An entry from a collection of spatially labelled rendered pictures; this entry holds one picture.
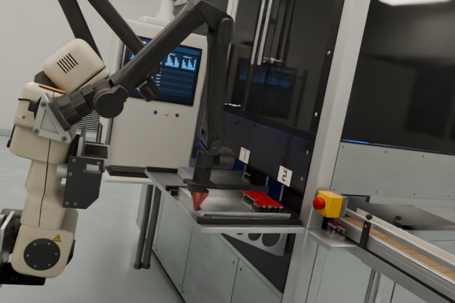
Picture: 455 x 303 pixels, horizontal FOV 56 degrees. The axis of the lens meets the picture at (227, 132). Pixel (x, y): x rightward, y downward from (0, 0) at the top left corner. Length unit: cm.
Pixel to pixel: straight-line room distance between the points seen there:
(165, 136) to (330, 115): 108
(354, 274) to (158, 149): 116
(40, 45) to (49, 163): 536
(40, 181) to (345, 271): 114
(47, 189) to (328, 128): 93
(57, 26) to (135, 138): 460
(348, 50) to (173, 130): 114
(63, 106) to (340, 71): 88
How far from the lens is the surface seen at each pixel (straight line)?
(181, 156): 237
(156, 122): 229
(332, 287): 177
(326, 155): 152
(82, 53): 134
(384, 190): 176
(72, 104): 121
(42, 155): 141
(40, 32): 673
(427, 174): 191
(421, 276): 139
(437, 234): 207
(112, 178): 207
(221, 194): 172
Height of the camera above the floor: 135
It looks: 7 degrees down
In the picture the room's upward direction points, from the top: 10 degrees clockwise
